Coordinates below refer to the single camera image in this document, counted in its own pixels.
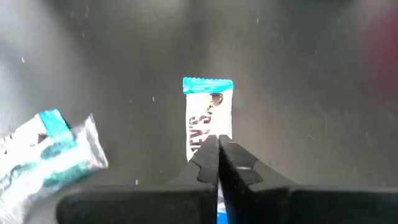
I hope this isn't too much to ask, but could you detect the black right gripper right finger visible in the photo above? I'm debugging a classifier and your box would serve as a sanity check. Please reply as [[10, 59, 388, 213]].
[[219, 134, 398, 224]]

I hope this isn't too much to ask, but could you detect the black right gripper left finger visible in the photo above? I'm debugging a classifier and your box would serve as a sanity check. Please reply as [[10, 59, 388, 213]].
[[55, 134, 220, 224]]

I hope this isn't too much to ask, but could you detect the clear bag teal candy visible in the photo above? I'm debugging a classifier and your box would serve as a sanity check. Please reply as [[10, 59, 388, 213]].
[[37, 114, 109, 190]]

